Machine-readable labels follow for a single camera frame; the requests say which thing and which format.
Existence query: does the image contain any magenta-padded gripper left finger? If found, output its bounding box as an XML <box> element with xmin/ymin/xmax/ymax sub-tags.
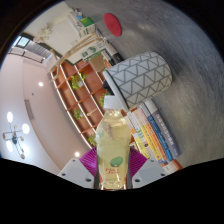
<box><xmin>57</xmin><ymin>146</ymin><xmax>101</xmax><ymax>190</ymax></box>

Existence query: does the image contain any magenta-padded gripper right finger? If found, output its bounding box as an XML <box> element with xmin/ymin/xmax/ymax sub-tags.
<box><xmin>126</xmin><ymin>146</ymin><xmax>168</xmax><ymax>190</ymax></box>

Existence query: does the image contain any clear bottle of yellow drink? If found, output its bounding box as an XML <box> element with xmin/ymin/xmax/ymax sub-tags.
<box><xmin>94</xmin><ymin>94</ymin><xmax>132</xmax><ymax>192</ymax></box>

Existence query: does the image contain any stack of colourful books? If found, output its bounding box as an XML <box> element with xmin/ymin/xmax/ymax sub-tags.
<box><xmin>124</xmin><ymin>98</ymin><xmax>184</xmax><ymax>174</ymax></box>

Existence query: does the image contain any ceiling lamp with round bulbs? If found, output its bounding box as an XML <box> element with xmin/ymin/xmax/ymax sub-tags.
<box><xmin>2</xmin><ymin>111</ymin><xmax>31</xmax><ymax>160</ymax></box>

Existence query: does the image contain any orange wooden shelf unit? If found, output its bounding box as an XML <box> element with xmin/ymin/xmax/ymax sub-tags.
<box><xmin>49</xmin><ymin>54</ymin><xmax>134</xmax><ymax>149</ymax></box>

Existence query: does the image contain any ceiling air vent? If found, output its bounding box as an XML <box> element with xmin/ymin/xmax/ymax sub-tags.
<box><xmin>23</xmin><ymin>99</ymin><xmax>36</xmax><ymax>121</ymax></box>

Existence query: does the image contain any dark office chair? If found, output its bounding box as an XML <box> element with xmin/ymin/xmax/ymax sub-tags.
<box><xmin>101</xmin><ymin>75</ymin><xmax>116</xmax><ymax>98</ymax></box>

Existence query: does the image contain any white mug with triangle pattern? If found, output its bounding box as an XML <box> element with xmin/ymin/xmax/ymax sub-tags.
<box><xmin>102</xmin><ymin>51</ymin><xmax>173</xmax><ymax>111</ymax></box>

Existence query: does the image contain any tan chair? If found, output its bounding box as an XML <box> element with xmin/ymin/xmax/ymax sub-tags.
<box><xmin>89</xmin><ymin>54</ymin><xmax>107</xmax><ymax>73</ymax></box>

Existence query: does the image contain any stack of dark books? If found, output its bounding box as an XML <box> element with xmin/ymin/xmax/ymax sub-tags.
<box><xmin>99</xmin><ymin>36</ymin><xmax>121</xmax><ymax>66</ymax></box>

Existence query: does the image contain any grey curtain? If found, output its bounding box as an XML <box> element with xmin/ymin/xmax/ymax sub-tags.
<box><xmin>9</xmin><ymin>41</ymin><xmax>51</xmax><ymax>64</ymax></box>

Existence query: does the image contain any window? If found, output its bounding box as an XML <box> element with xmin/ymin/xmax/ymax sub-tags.
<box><xmin>14</xmin><ymin>35</ymin><xmax>31</xmax><ymax>48</ymax></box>

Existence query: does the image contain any flat round red coaster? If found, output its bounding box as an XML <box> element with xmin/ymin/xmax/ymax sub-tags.
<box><xmin>103</xmin><ymin>12</ymin><xmax>123</xmax><ymax>37</ymax></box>

